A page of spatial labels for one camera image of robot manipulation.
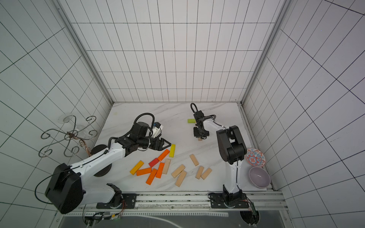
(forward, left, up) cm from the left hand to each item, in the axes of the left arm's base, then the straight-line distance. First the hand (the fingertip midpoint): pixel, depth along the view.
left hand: (165, 146), depth 79 cm
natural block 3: (-10, -21, -14) cm, 27 cm away
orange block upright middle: (-10, +4, -13) cm, 17 cm away
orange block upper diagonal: (0, +2, -13) cm, 14 cm away
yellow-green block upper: (+3, -3, -13) cm, 14 cm away
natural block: (+11, -22, -11) cm, 27 cm away
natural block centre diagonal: (-9, -7, -14) cm, 18 cm away
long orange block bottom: (-13, +8, -13) cm, 20 cm away
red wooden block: (-5, +9, -14) cm, 17 cm away
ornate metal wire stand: (-4, +40, +16) cm, 43 cm away
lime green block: (+28, -17, -12) cm, 34 cm away
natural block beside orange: (-6, 0, -13) cm, 15 cm away
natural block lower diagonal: (-13, -9, -14) cm, 22 cm away
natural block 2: (-2, -17, -13) cm, 22 cm away
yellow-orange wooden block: (-8, +18, -13) cm, 23 cm away
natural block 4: (-11, -25, -14) cm, 30 cm away
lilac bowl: (-13, -55, -12) cm, 58 cm away
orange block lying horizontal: (-10, +13, -14) cm, 22 cm away
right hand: (+18, -23, -14) cm, 33 cm away
